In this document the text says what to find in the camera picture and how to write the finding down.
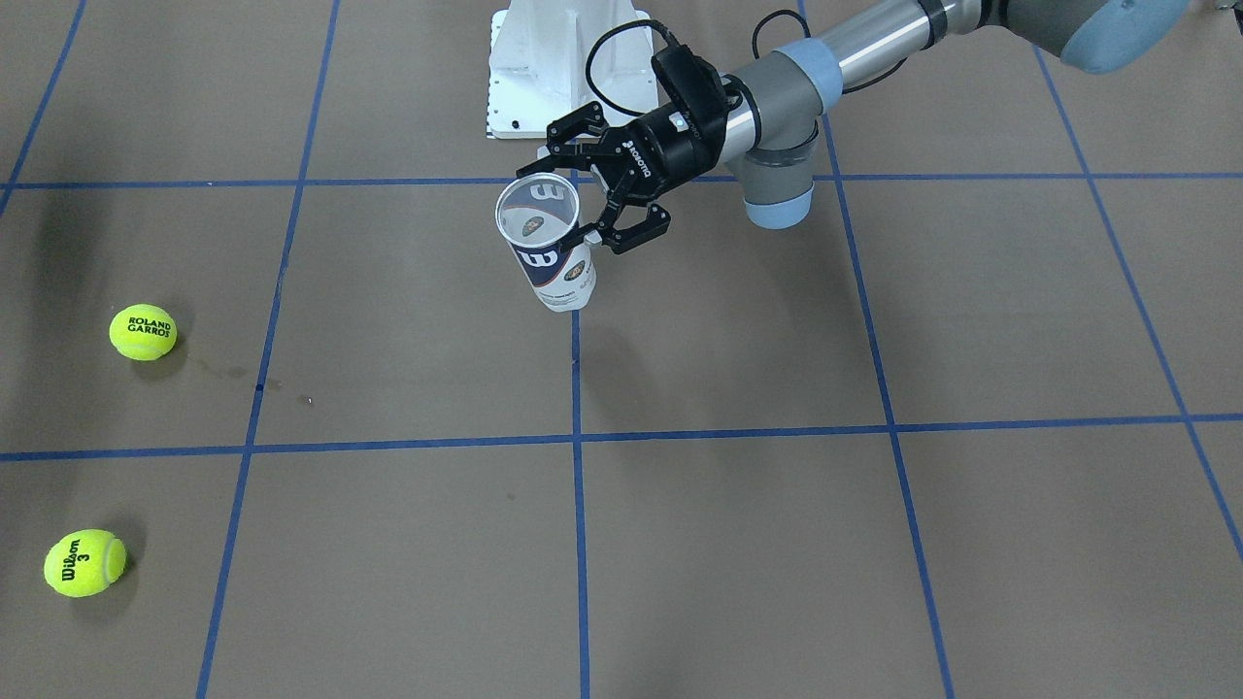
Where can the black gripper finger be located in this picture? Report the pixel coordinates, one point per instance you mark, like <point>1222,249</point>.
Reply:
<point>580,141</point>
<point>605,230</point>

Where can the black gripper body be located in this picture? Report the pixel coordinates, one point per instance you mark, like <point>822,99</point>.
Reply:
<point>672,148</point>

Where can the clear tennis ball tube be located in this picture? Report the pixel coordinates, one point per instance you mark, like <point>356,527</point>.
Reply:
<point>535,214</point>

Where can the Roland Garros yellow tennis ball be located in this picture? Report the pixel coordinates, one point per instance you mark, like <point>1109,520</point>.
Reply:
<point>143,332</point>

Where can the Wilson yellow tennis ball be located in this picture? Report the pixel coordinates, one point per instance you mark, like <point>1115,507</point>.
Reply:
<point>85,562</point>

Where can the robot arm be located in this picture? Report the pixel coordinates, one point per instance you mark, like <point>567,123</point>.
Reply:
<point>760,120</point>

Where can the white camera pillar with base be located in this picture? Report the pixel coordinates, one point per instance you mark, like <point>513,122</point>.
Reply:
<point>538,57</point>

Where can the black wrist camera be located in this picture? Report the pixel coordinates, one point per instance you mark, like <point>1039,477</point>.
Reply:
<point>696,89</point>

